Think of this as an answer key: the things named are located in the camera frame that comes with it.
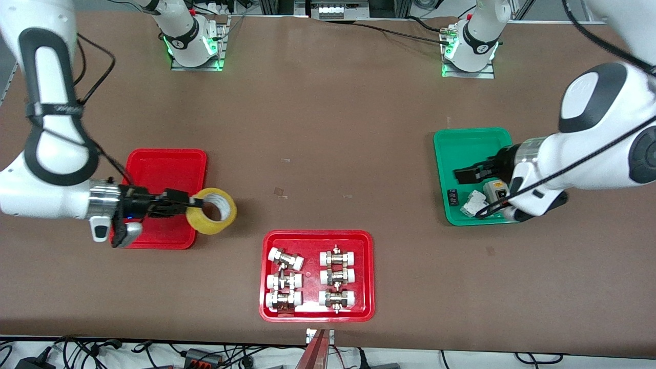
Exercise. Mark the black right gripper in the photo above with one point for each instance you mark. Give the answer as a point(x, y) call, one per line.
point(136, 199)

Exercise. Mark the white crumpled item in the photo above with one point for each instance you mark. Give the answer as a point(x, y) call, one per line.
point(474, 203)

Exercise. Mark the green plastic tray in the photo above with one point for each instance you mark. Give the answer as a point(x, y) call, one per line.
point(461, 148)

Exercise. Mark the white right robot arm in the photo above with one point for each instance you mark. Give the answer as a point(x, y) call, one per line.
point(51, 154)

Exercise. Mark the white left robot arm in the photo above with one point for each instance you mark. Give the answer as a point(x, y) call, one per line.
point(589, 154)

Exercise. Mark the yellow packing tape roll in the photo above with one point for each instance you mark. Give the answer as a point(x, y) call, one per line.
point(210, 225)

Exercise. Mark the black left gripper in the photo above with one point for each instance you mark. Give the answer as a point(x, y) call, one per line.
point(501, 162)

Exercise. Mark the grey electronics box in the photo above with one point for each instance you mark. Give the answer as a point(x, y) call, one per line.
point(338, 9)

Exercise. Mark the white label plate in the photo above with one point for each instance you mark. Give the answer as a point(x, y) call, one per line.
point(309, 335)

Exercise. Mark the white box with yellow label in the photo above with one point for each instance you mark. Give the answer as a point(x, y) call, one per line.
point(496, 190)

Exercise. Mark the empty red plastic tray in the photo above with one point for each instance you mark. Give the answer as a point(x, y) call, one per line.
point(164, 169)

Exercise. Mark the red wooden beam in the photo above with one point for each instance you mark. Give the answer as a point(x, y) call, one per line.
point(313, 356)

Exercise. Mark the black power adapter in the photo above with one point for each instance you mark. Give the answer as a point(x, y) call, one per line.
point(33, 364)

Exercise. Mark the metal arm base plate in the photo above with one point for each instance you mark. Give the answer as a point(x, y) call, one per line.
point(484, 74)
point(179, 65)

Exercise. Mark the red tray holding valves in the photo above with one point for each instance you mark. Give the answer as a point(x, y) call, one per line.
point(312, 246)

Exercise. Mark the black adapter with orange ports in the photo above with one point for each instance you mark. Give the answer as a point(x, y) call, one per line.
point(202, 359)

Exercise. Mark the small black block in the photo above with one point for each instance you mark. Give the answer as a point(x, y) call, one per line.
point(452, 197)

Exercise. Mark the metal valve with white caps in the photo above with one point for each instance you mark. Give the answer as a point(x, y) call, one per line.
point(336, 298)
point(337, 258)
point(286, 260)
point(284, 280)
point(337, 277)
point(283, 299)

